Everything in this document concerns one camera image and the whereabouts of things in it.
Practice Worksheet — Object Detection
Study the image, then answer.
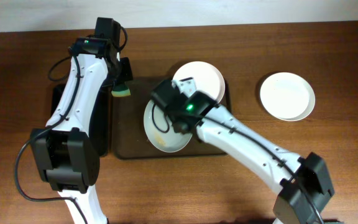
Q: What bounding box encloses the green yellow sponge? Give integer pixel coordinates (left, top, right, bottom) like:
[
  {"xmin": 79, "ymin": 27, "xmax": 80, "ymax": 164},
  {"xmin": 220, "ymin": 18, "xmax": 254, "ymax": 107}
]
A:
[{"xmin": 111, "ymin": 83, "xmax": 131, "ymax": 98}]

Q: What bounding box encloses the pale blue plate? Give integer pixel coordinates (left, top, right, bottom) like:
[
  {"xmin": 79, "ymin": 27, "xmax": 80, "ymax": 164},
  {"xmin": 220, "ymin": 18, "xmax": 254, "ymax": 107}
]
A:
[{"xmin": 143, "ymin": 100, "xmax": 192, "ymax": 153}]

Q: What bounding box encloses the white plate top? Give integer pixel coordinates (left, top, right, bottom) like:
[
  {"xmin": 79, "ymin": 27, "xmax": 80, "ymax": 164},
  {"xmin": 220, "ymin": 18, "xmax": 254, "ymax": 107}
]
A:
[{"xmin": 173, "ymin": 61, "xmax": 226, "ymax": 103}]

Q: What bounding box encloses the white plate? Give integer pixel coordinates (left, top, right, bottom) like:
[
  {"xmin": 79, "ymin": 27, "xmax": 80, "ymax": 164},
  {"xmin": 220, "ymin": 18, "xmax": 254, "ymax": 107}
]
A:
[
  {"xmin": 259, "ymin": 72, "xmax": 316, "ymax": 122},
  {"xmin": 173, "ymin": 61, "xmax": 226, "ymax": 103}
]

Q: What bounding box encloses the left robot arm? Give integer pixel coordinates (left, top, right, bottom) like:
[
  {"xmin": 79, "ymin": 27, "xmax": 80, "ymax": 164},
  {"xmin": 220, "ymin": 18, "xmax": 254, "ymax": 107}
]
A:
[{"xmin": 29, "ymin": 35, "xmax": 124, "ymax": 223}]

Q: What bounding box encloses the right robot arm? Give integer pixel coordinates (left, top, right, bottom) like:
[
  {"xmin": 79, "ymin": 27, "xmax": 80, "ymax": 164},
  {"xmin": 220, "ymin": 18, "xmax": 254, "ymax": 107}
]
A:
[{"xmin": 166, "ymin": 91, "xmax": 334, "ymax": 223}]

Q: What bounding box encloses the black rectangular tray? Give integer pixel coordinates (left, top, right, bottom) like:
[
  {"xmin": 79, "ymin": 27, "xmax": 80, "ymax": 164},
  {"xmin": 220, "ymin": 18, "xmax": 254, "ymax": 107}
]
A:
[{"xmin": 34, "ymin": 92, "xmax": 108, "ymax": 167}]

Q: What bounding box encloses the brown plastic serving tray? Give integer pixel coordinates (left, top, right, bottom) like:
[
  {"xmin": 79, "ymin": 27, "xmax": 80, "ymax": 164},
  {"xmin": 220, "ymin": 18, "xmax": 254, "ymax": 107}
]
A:
[{"xmin": 110, "ymin": 77, "xmax": 226, "ymax": 160}]

